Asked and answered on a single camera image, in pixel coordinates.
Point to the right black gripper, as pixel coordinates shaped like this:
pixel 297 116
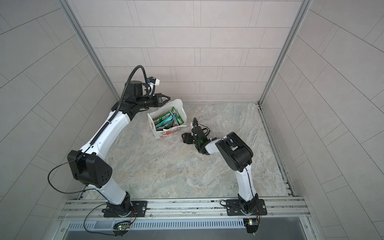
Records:
pixel 189 136

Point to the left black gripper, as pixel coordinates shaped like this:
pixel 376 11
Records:
pixel 157 98

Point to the white floral paper bag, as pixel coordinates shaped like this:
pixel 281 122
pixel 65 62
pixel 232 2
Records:
pixel 178 104

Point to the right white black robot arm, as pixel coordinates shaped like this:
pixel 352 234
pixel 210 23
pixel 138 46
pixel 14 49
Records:
pixel 238 156

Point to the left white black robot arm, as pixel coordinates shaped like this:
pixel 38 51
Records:
pixel 88 164

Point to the green candy bag in bag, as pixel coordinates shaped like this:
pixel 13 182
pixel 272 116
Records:
pixel 168 120

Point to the right circuit board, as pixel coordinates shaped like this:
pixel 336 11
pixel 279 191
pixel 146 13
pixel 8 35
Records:
pixel 251 225

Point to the circuit board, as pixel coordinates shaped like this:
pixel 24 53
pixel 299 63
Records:
pixel 251 225
pixel 122 226

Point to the left circuit board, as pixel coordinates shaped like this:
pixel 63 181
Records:
pixel 122 226

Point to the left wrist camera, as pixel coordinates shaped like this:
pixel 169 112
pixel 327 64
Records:
pixel 152 82

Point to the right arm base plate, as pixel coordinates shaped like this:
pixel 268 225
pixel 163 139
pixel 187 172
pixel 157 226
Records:
pixel 235 208

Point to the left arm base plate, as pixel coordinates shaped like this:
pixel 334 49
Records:
pixel 136 208

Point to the aluminium mounting rail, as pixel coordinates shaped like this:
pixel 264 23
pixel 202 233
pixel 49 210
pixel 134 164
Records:
pixel 201 208

